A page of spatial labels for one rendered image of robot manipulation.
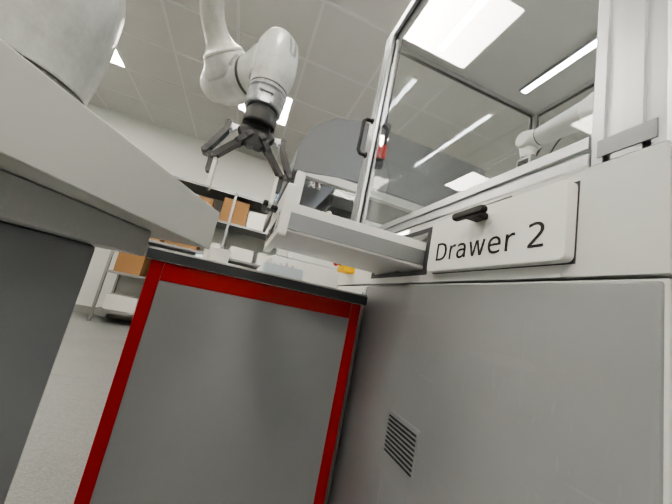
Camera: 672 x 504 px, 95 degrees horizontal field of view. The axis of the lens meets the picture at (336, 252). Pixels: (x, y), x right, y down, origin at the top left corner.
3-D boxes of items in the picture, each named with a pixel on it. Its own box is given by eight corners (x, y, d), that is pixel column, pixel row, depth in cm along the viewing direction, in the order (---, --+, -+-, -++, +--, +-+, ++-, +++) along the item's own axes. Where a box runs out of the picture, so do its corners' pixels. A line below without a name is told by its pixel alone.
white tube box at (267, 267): (260, 273, 91) (263, 261, 92) (263, 275, 99) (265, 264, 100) (301, 282, 93) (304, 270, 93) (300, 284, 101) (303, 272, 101)
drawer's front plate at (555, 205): (564, 259, 38) (569, 177, 40) (425, 271, 65) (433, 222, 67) (574, 262, 39) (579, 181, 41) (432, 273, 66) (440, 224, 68)
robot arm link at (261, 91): (289, 87, 71) (284, 110, 70) (283, 109, 79) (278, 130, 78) (249, 71, 68) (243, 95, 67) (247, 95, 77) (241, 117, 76)
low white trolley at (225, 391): (27, 621, 60) (149, 245, 74) (129, 456, 118) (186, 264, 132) (312, 600, 76) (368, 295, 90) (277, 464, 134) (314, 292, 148)
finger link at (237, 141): (255, 133, 69) (251, 128, 69) (210, 156, 66) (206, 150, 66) (253, 141, 73) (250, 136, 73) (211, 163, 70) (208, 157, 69)
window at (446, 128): (597, 140, 41) (620, -310, 59) (356, 238, 122) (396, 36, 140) (600, 141, 42) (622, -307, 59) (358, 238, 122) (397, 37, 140)
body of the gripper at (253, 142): (244, 96, 68) (233, 134, 66) (282, 111, 70) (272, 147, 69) (243, 114, 75) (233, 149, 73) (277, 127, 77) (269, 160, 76)
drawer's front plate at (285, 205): (276, 234, 59) (289, 181, 61) (262, 251, 86) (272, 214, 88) (285, 236, 59) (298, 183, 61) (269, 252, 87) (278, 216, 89)
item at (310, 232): (286, 230, 61) (292, 202, 62) (271, 247, 85) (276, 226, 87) (451, 275, 72) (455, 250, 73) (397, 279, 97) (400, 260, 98)
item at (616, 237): (670, 273, 30) (670, 138, 32) (336, 285, 126) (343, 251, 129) (994, 391, 56) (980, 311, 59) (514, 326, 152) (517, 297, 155)
